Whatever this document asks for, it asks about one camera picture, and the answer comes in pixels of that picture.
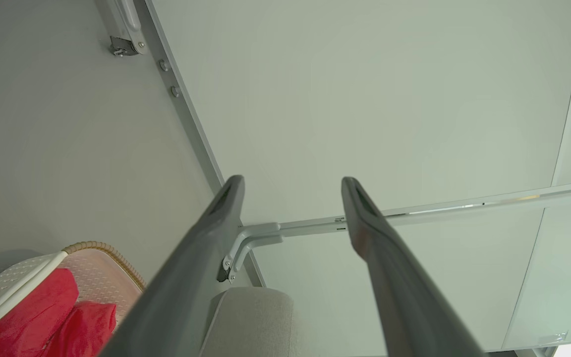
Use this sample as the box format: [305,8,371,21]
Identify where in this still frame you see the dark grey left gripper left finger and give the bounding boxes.
[98,175,245,357]

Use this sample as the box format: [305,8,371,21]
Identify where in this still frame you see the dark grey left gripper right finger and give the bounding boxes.
[341,177,488,357]

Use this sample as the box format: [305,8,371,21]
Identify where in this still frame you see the white perforated basket brown rim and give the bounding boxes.
[0,241,146,348]

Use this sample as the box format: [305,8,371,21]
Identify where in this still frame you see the grey fabric ottoman cushion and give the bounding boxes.
[199,287,296,357]

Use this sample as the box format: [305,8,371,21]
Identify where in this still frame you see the metallic partition foot bracket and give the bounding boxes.
[105,0,148,55]

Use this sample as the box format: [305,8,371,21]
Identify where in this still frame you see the red garment with white hem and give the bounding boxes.
[0,268,79,357]

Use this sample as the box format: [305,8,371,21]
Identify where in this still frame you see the grey partition foot bracket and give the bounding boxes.
[223,223,282,271]
[228,235,285,283]

